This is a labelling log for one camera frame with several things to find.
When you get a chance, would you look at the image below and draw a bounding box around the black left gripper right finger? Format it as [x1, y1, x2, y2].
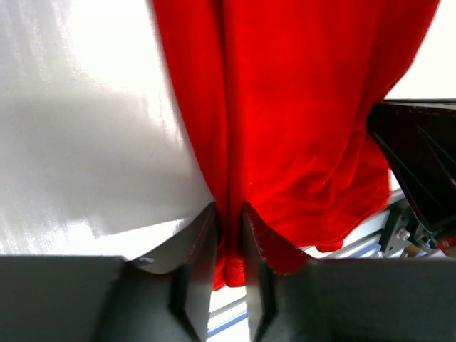
[240, 202, 456, 342]

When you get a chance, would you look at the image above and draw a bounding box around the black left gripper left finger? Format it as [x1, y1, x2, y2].
[1, 204, 217, 341]

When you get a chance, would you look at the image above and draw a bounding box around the red t shirt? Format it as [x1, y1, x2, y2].
[152, 1, 439, 289]

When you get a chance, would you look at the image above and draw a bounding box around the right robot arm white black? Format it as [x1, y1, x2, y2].
[366, 99, 455, 239]

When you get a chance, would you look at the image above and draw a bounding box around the aluminium mounting rail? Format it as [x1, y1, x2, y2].
[204, 188, 456, 339]

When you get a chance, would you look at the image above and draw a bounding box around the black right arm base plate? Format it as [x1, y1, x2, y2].
[379, 199, 437, 257]

